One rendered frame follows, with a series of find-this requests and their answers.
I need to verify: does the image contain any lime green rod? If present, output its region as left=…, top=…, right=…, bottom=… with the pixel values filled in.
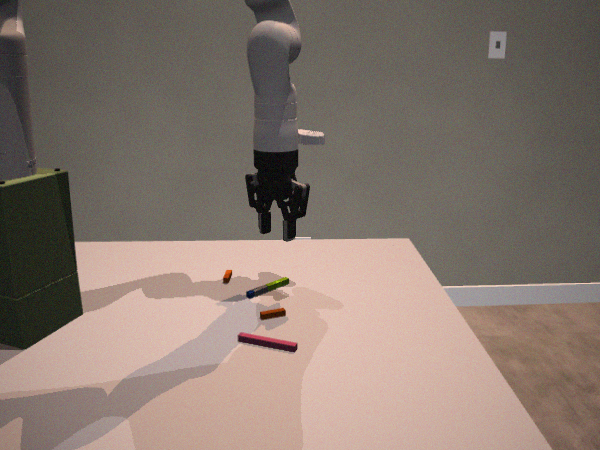
left=265, top=277, right=289, bottom=291

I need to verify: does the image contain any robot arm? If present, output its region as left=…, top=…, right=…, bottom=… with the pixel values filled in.
left=0, top=0, right=325, bottom=180

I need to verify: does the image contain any grey rod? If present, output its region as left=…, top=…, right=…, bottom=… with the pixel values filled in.
left=252, top=285, right=268, bottom=297

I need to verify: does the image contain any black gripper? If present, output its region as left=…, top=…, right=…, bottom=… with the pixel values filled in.
left=245, top=149, right=310, bottom=242

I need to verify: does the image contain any pink long rod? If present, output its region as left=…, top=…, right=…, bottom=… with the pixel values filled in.
left=238, top=332, right=297, bottom=352

